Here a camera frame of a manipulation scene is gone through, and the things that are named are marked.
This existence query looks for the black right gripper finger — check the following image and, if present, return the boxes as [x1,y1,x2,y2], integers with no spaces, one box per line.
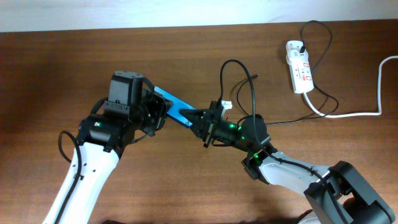
[190,124,205,139]
[179,109,205,122]

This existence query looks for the blue Samsung Galaxy smartphone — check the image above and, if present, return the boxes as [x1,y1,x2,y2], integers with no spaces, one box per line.
[154,86,195,128]

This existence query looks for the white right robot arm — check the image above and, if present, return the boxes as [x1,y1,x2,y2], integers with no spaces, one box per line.
[180,102,396,224]

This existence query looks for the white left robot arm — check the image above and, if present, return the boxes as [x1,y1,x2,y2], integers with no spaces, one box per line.
[44,87,177,223]

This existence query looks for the white charger adapter plug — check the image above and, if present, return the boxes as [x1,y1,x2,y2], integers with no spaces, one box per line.
[286,49,308,65]

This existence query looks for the white power strip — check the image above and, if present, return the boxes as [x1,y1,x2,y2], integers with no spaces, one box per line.
[285,40,314,94]

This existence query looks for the black charging cable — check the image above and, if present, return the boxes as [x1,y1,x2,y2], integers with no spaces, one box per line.
[236,20,340,126]

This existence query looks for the white power strip cord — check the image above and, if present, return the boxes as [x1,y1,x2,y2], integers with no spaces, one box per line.
[302,55,398,119]

